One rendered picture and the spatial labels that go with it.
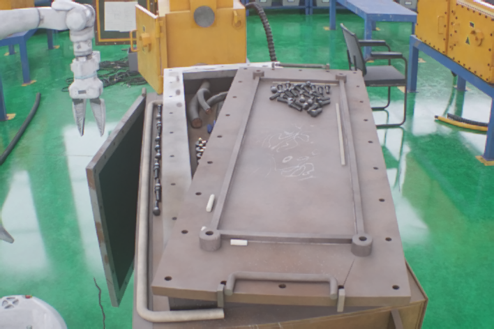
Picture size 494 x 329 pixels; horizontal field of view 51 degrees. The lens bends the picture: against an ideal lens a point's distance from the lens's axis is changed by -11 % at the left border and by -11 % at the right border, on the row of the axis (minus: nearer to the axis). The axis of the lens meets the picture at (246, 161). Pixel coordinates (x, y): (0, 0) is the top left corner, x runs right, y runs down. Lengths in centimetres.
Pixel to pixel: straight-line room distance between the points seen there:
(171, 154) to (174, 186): 17
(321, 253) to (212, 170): 40
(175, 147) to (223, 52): 255
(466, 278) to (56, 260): 249
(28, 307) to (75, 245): 112
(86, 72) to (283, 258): 87
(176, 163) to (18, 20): 60
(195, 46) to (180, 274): 309
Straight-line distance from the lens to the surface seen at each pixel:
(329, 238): 108
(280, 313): 112
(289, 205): 120
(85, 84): 166
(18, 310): 261
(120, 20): 548
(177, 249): 108
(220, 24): 398
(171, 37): 397
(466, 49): 500
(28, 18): 159
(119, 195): 200
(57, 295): 323
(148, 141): 179
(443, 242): 363
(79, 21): 160
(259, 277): 98
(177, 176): 138
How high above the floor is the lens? 198
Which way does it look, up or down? 26 degrees down
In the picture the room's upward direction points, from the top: 1 degrees counter-clockwise
